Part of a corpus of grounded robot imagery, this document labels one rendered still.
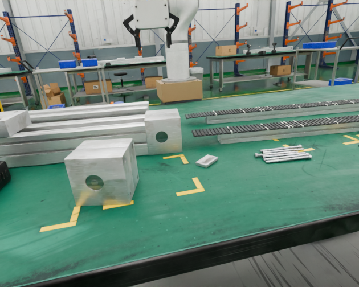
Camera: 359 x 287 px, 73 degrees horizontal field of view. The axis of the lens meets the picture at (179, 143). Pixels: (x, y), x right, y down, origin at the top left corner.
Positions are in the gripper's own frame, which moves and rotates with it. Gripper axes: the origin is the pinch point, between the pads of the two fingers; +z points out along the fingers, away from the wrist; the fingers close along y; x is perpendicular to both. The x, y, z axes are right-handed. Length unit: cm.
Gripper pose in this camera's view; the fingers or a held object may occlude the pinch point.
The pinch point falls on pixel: (153, 45)
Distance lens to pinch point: 82.5
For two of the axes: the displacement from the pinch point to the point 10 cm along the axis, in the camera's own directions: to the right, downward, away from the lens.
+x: -1.8, -5.4, 8.2
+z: 0.4, 8.3, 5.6
